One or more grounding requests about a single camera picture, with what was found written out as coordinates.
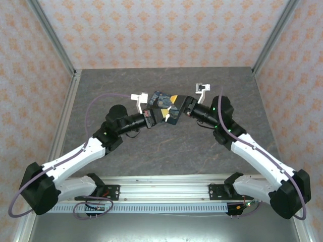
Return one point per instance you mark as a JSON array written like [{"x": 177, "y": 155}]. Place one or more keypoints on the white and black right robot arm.
[{"x": 242, "y": 148}]

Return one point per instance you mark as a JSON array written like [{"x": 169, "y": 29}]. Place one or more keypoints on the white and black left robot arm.
[{"x": 75, "y": 156}]

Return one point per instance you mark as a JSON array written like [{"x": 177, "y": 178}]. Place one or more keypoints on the thin base wiring bundle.
[{"x": 246, "y": 204}]

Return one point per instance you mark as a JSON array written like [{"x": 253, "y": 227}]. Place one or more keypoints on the aluminium table edge rail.
[{"x": 66, "y": 111}]

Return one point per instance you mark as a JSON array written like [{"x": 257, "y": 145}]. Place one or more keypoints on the aluminium frame post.
[
  {"x": 275, "y": 35},
  {"x": 51, "y": 37}
]

